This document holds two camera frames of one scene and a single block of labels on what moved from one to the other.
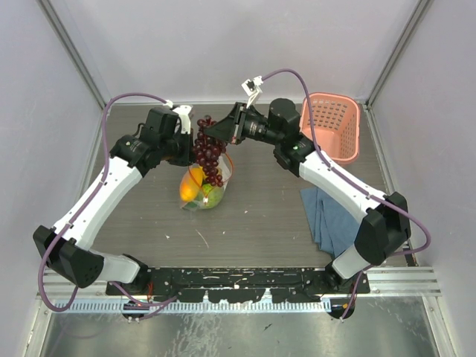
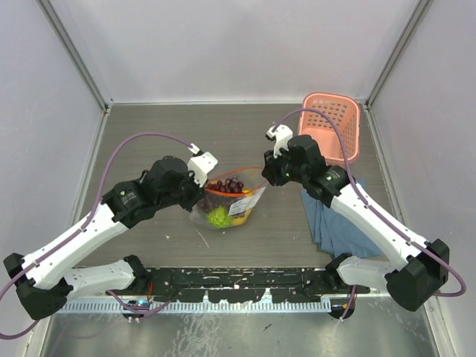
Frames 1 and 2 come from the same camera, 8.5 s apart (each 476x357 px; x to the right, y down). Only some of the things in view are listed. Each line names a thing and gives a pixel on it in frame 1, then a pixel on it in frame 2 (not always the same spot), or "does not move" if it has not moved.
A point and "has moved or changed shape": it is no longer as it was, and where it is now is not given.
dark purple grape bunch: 208,148 → 232,185
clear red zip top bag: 197,193 has moved or changed shape
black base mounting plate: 242,284 does not move
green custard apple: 211,196 → 219,216
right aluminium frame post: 422,8 does not move
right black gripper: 231,127 → 271,169
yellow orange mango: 191,181 has moved or changed shape
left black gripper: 188,158 → 198,193
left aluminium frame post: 75,52 does not move
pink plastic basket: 336,123 does not move
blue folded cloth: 332,227 does not move
